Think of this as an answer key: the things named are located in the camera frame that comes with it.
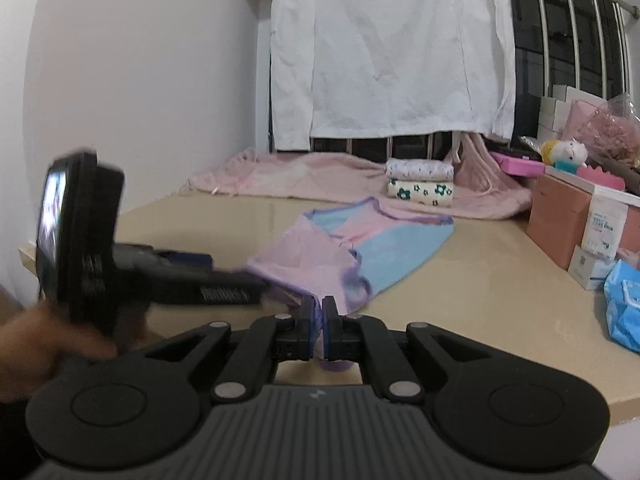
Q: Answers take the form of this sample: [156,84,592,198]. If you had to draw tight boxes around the pink blue purple-trimmed garment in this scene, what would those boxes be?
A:
[244,198,457,373]

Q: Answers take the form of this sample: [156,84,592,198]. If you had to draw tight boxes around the person's left hand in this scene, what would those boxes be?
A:
[0,301,117,403]

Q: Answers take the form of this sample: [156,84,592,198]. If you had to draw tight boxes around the small white box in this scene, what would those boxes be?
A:
[567,246,615,292]

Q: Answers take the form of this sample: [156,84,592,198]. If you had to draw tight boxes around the blue plastic package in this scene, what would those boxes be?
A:
[603,260,640,353]

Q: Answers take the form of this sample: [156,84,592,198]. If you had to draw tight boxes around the salmon pink storage box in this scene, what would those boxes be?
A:
[526,174,591,270]

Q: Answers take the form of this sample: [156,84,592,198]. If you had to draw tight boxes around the white printed carton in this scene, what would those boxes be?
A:
[580,195,628,260]

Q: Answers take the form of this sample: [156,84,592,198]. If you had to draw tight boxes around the pink fleece blanket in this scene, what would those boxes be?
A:
[189,133,533,220]

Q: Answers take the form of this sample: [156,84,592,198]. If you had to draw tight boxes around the folded green flower cloth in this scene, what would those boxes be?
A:
[387,179,454,207]

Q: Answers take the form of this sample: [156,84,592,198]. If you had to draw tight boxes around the pink flat case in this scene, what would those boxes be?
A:
[490,152,546,178]

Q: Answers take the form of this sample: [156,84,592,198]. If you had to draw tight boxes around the folded pink floral cloth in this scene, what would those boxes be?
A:
[385,158,454,182]

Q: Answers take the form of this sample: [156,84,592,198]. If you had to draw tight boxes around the white yellow plush toy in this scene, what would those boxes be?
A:
[540,139,588,172]

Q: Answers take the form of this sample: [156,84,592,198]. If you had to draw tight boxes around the white hanging towel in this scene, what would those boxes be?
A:
[270,0,516,151]

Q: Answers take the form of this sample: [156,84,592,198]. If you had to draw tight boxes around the stack of white boxes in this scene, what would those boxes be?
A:
[537,84,606,141]

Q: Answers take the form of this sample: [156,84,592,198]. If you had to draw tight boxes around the clear bag pink contents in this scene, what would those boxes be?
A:
[575,93,639,169]

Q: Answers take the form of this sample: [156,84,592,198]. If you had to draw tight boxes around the metal railing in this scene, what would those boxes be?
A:
[309,0,640,162]

